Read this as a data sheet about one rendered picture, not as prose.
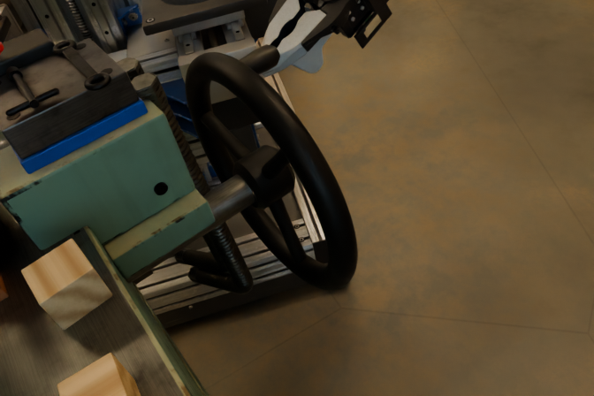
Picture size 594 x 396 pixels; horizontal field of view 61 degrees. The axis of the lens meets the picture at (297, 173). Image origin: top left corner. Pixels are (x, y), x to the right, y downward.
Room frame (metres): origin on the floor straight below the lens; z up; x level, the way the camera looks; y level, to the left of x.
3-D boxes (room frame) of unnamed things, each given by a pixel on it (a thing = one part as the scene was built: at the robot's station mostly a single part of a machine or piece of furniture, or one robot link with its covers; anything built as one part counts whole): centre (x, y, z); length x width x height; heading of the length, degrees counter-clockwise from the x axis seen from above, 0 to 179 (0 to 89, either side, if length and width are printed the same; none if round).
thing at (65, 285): (0.23, 0.17, 0.92); 0.04 x 0.04 x 0.03; 32
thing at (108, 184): (0.38, 0.19, 0.91); 0.15 x 0.14 x 0.09; 29
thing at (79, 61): (0.37, 0.15, 1.00); 0.10 x 0.02 x 0.01; 29
